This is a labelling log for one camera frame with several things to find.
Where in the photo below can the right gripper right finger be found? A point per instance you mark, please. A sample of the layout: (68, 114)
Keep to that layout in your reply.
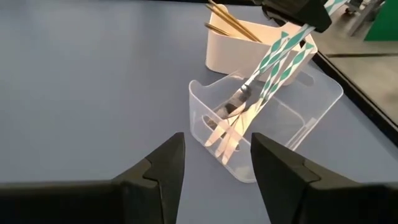
(295, 193)

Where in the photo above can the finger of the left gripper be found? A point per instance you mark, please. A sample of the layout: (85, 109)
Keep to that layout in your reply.
(272, 17)
(304, 12)

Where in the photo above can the clear plastic bin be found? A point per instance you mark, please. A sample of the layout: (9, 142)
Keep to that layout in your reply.
(311, 102)

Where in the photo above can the green board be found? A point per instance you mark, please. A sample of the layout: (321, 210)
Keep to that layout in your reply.
(384, 21)

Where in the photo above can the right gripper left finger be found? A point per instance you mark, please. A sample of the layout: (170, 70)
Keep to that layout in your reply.
(149, 193)

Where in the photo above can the white plastic bin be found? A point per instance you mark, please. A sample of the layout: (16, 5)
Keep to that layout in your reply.
(230, 53)

